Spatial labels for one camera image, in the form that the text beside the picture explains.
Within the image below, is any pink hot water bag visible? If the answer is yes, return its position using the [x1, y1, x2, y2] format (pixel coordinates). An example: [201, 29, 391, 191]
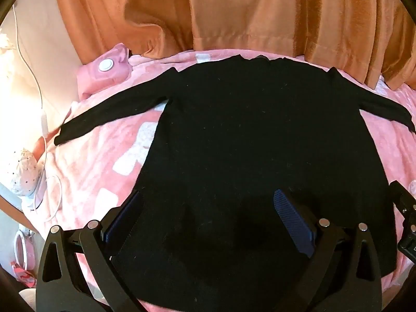
[76, 43, 134, 100]

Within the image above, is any orange curtain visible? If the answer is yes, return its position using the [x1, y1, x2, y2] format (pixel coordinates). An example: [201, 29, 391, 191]
[52, 0, 416, 92]

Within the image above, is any white cable with switch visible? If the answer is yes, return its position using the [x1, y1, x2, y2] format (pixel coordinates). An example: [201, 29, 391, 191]
[13, 5, 64, 223]

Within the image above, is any pink round object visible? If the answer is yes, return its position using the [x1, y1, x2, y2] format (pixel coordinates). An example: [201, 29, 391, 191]
[14, 228, 37, 272]

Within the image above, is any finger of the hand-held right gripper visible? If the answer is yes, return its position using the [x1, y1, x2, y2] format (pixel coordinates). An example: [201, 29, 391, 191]
[389, 180, 416, 261]

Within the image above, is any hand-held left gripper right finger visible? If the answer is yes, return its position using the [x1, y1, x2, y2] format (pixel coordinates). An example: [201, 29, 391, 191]
[273, 188, 383, 312]

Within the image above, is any pink printed blanket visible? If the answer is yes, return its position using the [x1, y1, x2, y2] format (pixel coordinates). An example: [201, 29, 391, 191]
[31, 50, 416, 312]

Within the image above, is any white dotted fabric pouch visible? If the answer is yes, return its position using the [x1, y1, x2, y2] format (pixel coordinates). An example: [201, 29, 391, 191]
[7, 148, 43, 197]

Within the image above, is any black long-sleeve top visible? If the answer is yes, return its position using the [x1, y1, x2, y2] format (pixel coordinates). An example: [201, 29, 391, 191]
[54, 55, 412, 312]

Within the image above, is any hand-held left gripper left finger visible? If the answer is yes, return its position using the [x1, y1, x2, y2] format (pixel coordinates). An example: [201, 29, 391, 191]
[36, 190, 147, 312]

